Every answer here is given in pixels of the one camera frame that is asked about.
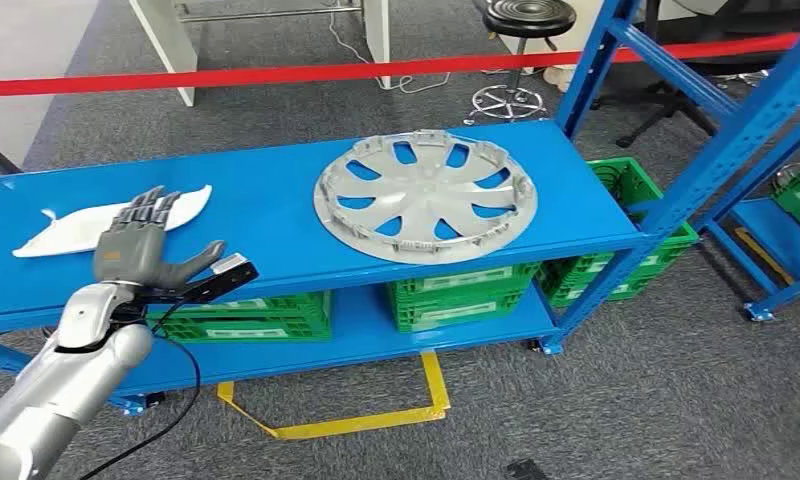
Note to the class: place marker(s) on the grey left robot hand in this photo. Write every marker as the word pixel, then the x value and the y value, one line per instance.
pixel 132 255

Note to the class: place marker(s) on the white curved plastic part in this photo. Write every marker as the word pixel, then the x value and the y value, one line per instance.
pixel 62 232

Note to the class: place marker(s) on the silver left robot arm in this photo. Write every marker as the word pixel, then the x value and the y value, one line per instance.
pixel 55 391

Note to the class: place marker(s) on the blue metal shelf rack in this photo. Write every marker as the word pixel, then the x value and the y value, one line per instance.
pixel 254 199
pixel 771 245

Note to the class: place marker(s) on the chrome metal part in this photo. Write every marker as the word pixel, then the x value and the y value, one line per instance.
pixel 789 173

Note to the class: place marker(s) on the white panel-leg desk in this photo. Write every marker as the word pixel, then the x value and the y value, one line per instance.
pixel 175 46

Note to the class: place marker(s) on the red barrier tape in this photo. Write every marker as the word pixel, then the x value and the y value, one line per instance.
pixel 307 71

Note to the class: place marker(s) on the silver wheel hubcap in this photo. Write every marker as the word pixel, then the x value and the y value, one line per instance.
pixel 426 199

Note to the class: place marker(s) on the black round stool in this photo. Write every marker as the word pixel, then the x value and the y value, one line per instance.
pixel 529 16

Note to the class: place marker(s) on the black office chair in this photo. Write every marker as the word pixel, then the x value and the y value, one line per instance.
pixel 672 99

